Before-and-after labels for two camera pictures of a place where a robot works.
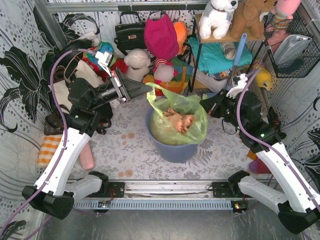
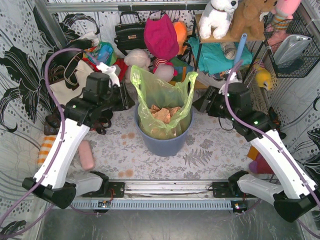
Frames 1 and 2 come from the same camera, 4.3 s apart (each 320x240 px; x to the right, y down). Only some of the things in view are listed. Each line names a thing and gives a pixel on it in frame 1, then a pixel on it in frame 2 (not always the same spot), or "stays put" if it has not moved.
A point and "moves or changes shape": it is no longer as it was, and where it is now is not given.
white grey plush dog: x=217 y=15 stays put
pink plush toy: x=283 y=13 stays put
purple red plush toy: x=256 y=166 stays put
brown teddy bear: x=246 y=19 stays put
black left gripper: x=120 y=86 → x=125 y=95
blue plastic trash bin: x=169 y=153 → x=163 y=147
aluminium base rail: x=165 y=194 stays put
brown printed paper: x=182 y=121 → x=164 y=114
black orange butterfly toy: x=274 y=119 stays put
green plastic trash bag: x=162 y=130 moves or changes shape
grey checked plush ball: x=229 y=49 stays put
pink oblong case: x=86 y=157 stays put
